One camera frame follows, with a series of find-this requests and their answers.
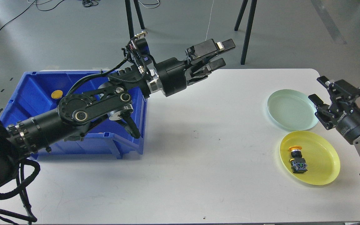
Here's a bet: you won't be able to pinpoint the black stand legs right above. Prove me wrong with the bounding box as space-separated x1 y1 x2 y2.
234 0 258 65

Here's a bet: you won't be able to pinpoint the black stand legs left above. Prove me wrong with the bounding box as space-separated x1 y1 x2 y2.
125 0 146 39

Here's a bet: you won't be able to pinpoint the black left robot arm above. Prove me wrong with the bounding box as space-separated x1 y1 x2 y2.
0 31 235 224

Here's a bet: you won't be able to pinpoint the blue plastic bin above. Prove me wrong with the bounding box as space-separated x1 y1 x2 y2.
0 70 147 159

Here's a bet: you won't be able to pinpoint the black floor cable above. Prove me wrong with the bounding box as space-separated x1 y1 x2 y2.
0 0 65 52

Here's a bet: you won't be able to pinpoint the black stand legs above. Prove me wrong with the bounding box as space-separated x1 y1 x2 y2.
234 0 258 65
125 0 146 39

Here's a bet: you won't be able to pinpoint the white cable on floor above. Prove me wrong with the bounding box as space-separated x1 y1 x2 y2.
204 0 215 41

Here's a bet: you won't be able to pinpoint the pale green plate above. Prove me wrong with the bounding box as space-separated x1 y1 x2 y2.
266 89 318 131

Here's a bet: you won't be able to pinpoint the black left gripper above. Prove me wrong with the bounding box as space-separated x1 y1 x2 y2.
154 39 236 96

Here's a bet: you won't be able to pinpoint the yellow push button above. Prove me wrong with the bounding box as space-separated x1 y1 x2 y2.
288 145 308 174
51 90 64 100

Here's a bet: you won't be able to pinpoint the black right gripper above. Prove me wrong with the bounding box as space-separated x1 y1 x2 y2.
308 76 360 144

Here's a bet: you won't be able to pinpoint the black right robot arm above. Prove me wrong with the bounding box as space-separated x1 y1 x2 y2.
308 76 360 145

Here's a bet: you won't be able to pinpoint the yellow plate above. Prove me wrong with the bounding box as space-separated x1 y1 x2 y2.
279 131 341 186

